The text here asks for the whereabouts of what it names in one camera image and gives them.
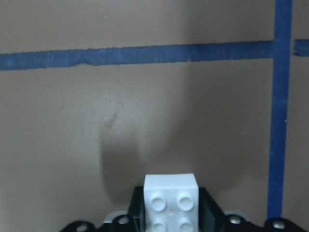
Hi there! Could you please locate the brown paper table cover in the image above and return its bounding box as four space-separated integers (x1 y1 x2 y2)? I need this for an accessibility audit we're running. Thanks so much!
0 0 309 232

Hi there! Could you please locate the white block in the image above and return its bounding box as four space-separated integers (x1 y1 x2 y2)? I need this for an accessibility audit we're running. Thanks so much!
143 174 199 232

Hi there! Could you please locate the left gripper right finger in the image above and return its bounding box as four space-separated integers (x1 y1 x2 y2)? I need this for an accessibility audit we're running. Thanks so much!
198 187 225 232

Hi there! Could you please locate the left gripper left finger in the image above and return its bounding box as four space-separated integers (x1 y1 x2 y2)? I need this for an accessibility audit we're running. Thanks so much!
128 186 146 232

